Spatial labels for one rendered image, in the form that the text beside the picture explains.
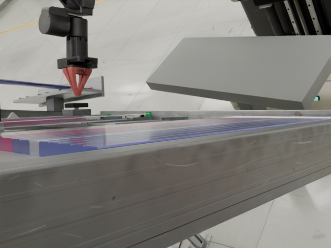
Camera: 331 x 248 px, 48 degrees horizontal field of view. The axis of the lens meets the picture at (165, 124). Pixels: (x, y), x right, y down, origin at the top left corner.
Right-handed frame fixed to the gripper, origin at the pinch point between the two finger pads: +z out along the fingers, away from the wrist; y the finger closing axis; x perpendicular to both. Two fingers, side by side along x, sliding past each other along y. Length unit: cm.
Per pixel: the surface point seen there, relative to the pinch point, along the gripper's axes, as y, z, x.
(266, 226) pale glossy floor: 23, 48, 66
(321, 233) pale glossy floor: 43, 46, 67
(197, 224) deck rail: 70, 12, -40
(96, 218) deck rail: 70, 10, -48
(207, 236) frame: 2, 54, 59
